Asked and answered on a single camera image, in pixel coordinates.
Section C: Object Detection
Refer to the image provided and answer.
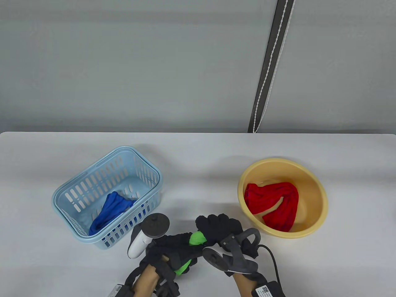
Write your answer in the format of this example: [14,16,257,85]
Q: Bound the person's left forearm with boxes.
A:
[132,265,162,297]

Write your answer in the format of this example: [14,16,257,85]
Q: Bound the person's right forearm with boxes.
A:
[232,272,264,297]

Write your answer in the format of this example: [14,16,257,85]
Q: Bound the dark vertical strip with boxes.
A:
[247,0,296,133]

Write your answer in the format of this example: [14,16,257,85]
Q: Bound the red rectangular towel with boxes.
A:
[244,182,300,233]

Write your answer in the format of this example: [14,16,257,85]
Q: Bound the black cable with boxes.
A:
[258,244,282,289]

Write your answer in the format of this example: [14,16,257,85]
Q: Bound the white twisted cord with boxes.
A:
[253,0,290,134]

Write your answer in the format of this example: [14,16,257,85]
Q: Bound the person's left hand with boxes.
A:
[145,232,205,273]

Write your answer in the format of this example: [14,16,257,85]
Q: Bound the grey and white controller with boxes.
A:
[127,213,170,259]
[202,228,261,274]

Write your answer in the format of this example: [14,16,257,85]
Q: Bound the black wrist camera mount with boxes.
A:
[154,262,180,297]

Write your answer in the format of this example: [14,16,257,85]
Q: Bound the light blue plastic basket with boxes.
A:
[52,146,163,250]

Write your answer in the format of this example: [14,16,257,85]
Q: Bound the blue rectangular towel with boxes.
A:
[88,191,138,236]

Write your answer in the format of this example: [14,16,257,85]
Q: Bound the black box with label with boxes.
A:
[110,283,134,297]
[252,281,286,297]

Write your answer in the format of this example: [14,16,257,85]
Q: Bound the green rectangular towel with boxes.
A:
[174,231,207,275]

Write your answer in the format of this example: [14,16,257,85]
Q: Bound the yellow plastic basin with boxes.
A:
[238,158,329,239]

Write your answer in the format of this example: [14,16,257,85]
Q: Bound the person's right hand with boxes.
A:
[196,214,259,257]

